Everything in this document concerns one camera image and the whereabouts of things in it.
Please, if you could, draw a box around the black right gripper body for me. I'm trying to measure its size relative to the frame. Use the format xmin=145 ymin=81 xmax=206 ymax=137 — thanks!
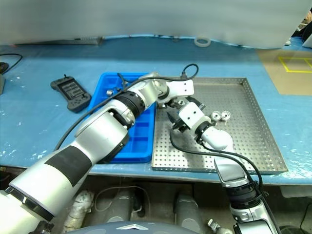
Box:
xmin=171 ymin=118 xmax=187 ymax=134

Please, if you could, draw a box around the white backdrop sheet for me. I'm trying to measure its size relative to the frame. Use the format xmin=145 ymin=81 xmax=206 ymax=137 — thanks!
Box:
xmin=0 ymin=0 xmax=312 ymax=49

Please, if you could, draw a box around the black cable with plug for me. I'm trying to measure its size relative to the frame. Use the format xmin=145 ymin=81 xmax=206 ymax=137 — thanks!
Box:
xmin=0 ymin=53 xmax=23 ymax=74

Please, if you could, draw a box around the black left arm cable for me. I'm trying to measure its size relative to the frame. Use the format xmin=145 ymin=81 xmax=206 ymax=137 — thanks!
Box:
xmin=54 ymin=63 xmax=199 ymax=151

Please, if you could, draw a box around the thin pale wire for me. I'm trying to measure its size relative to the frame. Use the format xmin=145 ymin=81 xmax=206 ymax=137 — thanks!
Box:
xmin=94 ymin=186 xmax=149 ymax=217

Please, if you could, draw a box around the perforated steel tray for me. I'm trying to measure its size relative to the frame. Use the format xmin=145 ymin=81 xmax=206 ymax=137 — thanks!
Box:
xmin=151 ymin=77 xmax=288 ymax=176

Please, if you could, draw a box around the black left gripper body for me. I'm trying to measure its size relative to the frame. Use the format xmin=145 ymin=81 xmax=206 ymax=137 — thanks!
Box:
xmin=168 ymin=95 xmax=190 ymax=110

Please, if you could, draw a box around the blue compartment tray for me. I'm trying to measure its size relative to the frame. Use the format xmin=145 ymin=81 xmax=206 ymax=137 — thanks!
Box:
xmin=87 ymin=72 xmax=158 ymax=163

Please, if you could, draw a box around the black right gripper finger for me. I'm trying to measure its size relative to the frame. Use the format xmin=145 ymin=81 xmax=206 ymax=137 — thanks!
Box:
xmin=166 ymin=111 xmax=179 ymax=125

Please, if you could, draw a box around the brown cardboard sheet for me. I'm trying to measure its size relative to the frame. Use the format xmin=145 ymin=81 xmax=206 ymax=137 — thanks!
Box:
xmin=258 ymin=49 xmax=312 ymax=96

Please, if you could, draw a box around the black handheld controller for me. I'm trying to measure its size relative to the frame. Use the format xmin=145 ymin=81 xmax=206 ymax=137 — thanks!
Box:
xmin=50 ymin=74 xmax=92 ymax=114

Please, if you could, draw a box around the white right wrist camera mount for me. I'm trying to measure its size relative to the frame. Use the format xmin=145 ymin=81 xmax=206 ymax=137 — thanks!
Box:
xmin=177 ymin=102 xmax=212 ymax=129

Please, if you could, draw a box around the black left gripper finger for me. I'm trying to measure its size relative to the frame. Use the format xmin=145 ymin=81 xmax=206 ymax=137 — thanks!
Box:
xmin=188 ymin=96 xmax=206 ymax=111

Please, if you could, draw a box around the grey rounded shell with emblem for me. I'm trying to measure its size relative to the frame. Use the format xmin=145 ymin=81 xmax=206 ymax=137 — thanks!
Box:
xmin=80 ymin=220 xmax=215 ymax=234

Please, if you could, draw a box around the white tape roll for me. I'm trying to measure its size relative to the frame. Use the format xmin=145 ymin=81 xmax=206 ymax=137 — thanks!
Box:
xmin=194 ymin=36 xmax=212 ymax=47

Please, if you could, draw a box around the bystander in dark clothing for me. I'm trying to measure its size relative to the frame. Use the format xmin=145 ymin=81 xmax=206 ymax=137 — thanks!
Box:
xmin=291 ymin=11 xmax=312 ymax=47

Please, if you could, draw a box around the dark grey rounded shape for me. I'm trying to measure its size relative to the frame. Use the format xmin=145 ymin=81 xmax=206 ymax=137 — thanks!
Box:
xmin=107 ymin=190 xmax=147 ymax=224
xmin=174 ymin=192 xmax=203 ymax=227

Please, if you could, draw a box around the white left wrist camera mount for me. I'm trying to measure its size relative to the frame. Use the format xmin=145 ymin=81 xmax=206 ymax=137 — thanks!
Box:
xmin=167 ymin=79 xmax=195 ymax=98

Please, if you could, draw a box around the pale grey crumpled object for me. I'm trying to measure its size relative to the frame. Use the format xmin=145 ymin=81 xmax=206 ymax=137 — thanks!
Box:
xmin=63 ymin=190 xmax=95 ymax=232

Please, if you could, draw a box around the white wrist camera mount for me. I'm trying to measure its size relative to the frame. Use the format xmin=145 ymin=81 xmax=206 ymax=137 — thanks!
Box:
xmin=167 ymin=79 xmax=195 ymax=98
xmin=177 ymin=102 xmax=212 ymax=129

